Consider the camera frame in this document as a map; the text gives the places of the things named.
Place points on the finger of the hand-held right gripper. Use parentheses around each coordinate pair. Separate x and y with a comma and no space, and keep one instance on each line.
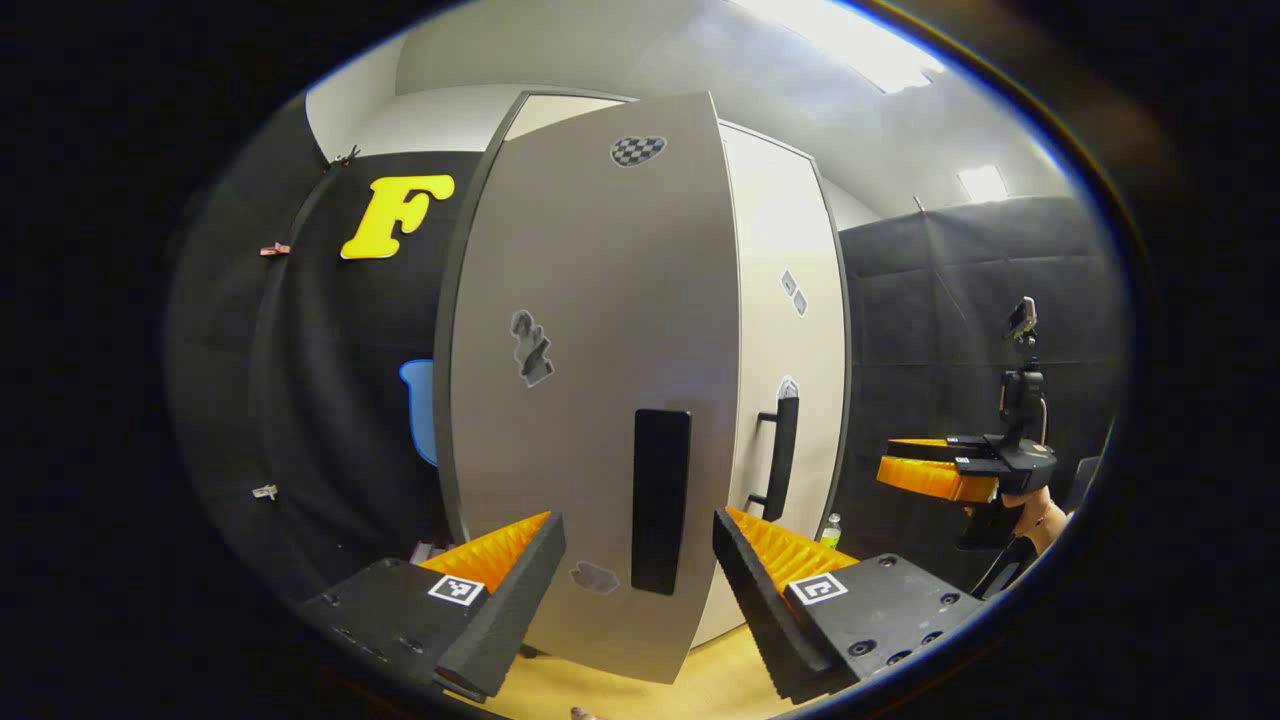
(970,447)
(930,480)

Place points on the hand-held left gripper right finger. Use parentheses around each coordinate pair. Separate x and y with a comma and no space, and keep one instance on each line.
(765,600)

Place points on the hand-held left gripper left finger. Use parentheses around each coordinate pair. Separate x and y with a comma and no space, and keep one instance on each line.
(510,600)

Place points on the white shoe cabinet door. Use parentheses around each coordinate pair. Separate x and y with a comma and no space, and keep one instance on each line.
(600,300)
(780,230)

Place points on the white and grey shoe cabinet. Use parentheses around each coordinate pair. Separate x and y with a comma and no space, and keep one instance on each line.
(560,115)

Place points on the small green label bottle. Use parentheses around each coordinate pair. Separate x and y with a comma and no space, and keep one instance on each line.
(831,532)

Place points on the small ceiling light panel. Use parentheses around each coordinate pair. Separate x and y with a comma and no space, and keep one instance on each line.
(982,184)

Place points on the long ceiling light panel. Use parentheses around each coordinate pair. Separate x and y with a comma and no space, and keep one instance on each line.
(850,45)

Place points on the pink clip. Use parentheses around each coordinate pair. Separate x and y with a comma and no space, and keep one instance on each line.
(275,249)

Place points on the small dark clip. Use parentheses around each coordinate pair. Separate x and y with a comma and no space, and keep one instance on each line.
(345,157)

